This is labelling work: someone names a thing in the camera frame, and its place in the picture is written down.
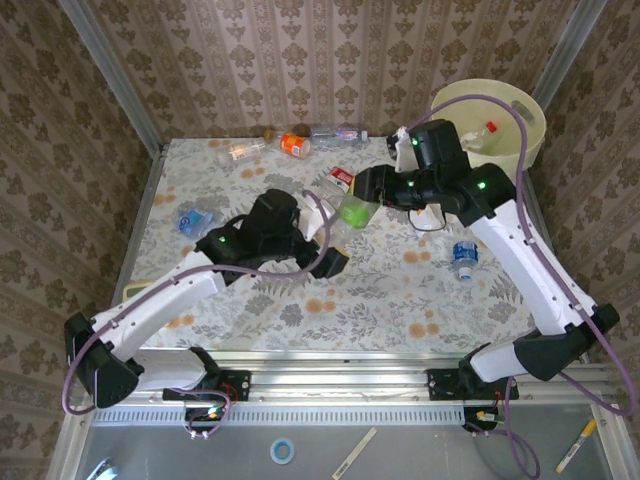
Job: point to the aluminium frame post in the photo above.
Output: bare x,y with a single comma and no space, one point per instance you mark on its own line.
115,75
565,50

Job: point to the yellow white marker pen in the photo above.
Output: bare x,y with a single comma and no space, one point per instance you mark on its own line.
575,447

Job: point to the flat wooden stick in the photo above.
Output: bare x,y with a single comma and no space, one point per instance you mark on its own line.
355,452

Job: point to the crushed clear bottle blue label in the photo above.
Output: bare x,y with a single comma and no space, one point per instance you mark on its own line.
192,220

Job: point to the orange label plastic bottle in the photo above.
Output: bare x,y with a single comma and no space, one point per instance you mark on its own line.
294,145

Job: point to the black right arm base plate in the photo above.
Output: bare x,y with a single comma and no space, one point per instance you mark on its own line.
440,385

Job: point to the black connector board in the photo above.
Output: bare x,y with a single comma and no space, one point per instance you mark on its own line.
482,419
205,415

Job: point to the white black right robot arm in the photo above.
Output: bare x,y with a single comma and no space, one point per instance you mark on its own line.
525,260

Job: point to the aluminium front mounting rail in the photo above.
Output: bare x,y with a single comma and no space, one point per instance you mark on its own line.
340,382

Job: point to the white orange carton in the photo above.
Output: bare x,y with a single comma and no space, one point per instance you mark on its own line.
425,225

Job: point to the cream yellow calculator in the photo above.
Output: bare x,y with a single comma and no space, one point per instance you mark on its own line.
134,290

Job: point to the clear bottle purple label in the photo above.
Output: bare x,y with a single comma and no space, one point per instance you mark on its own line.
340,134

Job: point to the green bottle yellow cap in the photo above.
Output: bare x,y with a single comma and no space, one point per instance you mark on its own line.
357,212

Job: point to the blue white tape roll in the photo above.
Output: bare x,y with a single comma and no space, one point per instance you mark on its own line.
272,450

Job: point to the clear bottle pale orange label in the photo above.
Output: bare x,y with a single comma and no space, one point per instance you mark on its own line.
242,151

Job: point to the floral tablecloth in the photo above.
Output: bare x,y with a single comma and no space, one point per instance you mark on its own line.
325,330

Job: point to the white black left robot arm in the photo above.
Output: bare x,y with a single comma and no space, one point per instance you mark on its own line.
165,300

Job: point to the clear bottle red white label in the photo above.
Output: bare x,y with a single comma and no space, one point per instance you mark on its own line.
341,176

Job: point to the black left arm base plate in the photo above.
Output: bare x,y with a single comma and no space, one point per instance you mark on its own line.
237,385

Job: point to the large red label bottle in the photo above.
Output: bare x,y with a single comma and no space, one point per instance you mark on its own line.
477,137

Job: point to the water bottle blue label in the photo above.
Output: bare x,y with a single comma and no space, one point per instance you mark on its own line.
465,252

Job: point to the white bin with yellow liner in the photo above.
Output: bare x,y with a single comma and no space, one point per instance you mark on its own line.
500,150

